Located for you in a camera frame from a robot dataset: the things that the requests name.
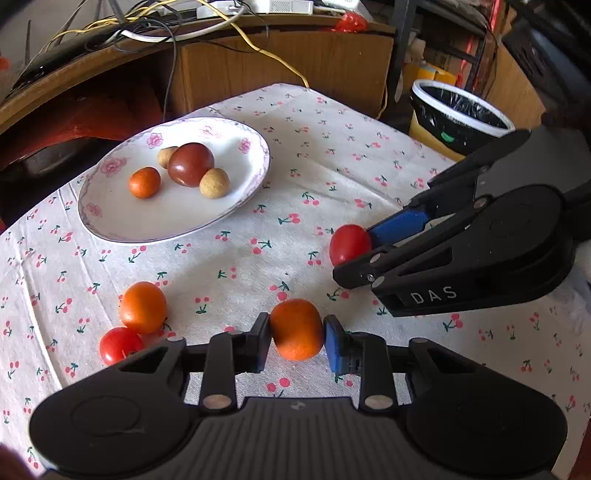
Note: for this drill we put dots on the black metal rack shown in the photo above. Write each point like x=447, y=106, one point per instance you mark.
x=401, y=46

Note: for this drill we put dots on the yellow box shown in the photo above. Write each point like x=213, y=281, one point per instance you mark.
x=434, y=71

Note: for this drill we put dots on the red ornament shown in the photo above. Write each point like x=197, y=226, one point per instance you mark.
x=351, y=22

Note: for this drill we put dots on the white flat box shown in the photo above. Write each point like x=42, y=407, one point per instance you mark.
x=281, y=5

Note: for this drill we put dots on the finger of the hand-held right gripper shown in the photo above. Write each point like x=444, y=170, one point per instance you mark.
x=397, y=228
x=406, y=263

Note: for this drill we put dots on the small red tomato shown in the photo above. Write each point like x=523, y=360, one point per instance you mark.
x=348, y=244
x=120, y=346

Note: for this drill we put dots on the white adapter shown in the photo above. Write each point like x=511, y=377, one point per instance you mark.
x=339, y=4

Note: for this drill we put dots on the black router with antennas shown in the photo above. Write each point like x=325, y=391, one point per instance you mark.
x=69, y=48

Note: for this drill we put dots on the cherry print tablecloth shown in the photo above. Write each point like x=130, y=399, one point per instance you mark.
x=258, y=258

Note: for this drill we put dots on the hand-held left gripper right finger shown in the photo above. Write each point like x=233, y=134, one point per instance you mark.
x=334, y=346

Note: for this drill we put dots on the white plate pink flowers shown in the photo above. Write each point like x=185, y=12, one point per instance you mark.
x=129, y=217

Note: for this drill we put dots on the white power strip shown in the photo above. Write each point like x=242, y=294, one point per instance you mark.
x=221, y=10

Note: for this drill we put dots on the small brown round fruit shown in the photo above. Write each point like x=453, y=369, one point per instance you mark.
x=165, y=158
x=215, y=183

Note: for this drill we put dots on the large dark red tomato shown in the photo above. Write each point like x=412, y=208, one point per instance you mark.
x=190, y=164

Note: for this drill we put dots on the wooden desk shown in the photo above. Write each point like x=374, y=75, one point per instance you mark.
x=286, y=69

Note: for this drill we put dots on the red cloth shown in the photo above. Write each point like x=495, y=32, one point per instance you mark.
x=69, y=127

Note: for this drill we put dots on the small orange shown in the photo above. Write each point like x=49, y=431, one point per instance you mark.
x=143, y=307
x=144, y=182
x=296, y=330

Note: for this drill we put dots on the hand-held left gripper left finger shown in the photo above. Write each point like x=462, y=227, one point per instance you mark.
x=261, y=341

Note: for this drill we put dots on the yellow trash bin black bag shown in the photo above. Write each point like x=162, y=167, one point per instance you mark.
x=461, y=120

